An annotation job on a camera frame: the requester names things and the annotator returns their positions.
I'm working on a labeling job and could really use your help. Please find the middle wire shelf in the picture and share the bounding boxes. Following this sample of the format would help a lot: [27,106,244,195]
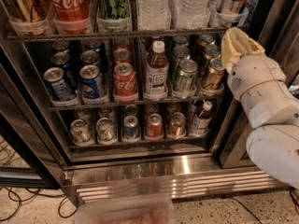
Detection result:
[48,95,221,111]

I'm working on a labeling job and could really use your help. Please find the middle left pepsi can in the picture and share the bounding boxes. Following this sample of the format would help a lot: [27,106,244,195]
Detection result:
[51,52,78,90]

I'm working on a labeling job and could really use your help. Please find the pepsi can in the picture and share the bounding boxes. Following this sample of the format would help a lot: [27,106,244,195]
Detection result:
[79,65,107,99]
[51,52,78,90]
[79,50,102,67]
[44,67,76,102]

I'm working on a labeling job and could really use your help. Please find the wire shelf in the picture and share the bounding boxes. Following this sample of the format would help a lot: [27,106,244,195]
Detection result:
[7,27,227,42]
[48,95,221,111]

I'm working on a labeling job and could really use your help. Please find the middle right pepsi can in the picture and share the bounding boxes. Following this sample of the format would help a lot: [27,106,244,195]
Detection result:
[79,50,102,67]

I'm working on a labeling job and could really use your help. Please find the gold can top shelf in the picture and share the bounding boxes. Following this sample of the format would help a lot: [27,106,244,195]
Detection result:
[2,0,50,35]

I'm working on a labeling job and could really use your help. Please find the clear plastic bin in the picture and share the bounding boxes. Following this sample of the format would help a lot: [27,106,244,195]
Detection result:
[75,194,176,224]

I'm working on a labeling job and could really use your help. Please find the large red coca-cola can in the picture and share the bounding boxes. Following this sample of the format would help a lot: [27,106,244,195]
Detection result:
[50,0,91,34]

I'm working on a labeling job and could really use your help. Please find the top wire shelf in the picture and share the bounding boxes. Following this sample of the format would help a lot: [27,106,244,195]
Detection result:
[7,27,227,42]

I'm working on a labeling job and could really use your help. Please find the steel fridge bottom grille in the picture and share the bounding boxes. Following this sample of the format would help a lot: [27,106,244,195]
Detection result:
[62,154,285,205]

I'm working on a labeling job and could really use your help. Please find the middle coca-cola can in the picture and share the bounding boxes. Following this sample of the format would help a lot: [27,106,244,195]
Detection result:
[113,49,132,64]

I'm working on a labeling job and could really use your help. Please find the middle gold can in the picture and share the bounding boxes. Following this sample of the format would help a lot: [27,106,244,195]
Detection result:
[201,45,221,66]

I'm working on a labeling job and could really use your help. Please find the front right pepsi can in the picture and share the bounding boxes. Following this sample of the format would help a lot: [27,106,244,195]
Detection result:
[79,65,107,99]

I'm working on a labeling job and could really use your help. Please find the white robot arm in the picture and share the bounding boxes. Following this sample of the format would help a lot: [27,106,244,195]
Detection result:
[221,27,299,189]

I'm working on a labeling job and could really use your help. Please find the middle green can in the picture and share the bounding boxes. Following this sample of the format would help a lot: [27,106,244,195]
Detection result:
[171,46,190,79]

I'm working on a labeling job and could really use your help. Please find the black floor cable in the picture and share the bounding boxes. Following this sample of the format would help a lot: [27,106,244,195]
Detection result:
[0,186,78,222]

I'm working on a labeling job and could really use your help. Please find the front left pepsi can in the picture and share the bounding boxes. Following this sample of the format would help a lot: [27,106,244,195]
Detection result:
[44,67,76,102]

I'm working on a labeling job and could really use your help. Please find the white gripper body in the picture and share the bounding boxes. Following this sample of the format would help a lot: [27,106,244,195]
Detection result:
[227,55,286,101]

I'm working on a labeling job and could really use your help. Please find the left fridge glass door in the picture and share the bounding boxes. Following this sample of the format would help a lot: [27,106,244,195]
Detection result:
[0,48,66,189]

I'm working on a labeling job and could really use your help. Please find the bottom orange can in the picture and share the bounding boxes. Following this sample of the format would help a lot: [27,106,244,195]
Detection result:
[167,112,186,136]

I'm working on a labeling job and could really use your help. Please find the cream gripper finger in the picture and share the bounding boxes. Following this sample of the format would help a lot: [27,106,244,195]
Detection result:
[232,28,264,60]
[221,28,241,68]

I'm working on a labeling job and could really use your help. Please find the front red coca-cola can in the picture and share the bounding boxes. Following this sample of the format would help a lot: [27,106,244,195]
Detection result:
[113,63,137,96]

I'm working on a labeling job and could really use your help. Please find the left clear water bottle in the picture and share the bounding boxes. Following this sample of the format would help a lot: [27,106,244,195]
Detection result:
[137,0,171,31]

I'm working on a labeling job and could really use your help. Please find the green la croix can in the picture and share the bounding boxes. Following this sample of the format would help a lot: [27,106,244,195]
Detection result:
[97,0,131,32]

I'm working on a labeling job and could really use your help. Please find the bottom left silver can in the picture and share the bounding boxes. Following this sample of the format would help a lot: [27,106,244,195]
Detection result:
[70,119,92,144]

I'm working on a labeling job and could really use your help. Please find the front green can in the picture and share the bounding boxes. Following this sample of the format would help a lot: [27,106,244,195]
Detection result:
[173,59,198,92]

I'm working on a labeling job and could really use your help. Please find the right clear water bottle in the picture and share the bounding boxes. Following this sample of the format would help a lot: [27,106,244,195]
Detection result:
[170,0,210,30]

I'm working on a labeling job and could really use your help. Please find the front gold can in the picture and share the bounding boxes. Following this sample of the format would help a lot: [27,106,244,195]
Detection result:
[201,58,225,91]

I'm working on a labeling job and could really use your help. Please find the clear water bottle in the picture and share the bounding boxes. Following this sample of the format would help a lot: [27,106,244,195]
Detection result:
[137,0,171,31]
[170,0,210,30]

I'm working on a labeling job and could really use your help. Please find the bottom blue silver can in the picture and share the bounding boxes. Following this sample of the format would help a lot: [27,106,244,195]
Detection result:
[123,116,138,140]

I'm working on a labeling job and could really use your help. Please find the brown tea bottle white cap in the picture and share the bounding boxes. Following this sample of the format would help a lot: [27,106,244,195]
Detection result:
[145,40,169,95]

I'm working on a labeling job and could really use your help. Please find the bottom tea bottle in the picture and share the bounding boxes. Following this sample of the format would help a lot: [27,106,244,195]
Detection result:
[189,101,213,137]

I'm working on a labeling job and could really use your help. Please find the bottom red can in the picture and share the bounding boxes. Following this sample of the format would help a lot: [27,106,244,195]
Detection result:
[146,113,163,137]

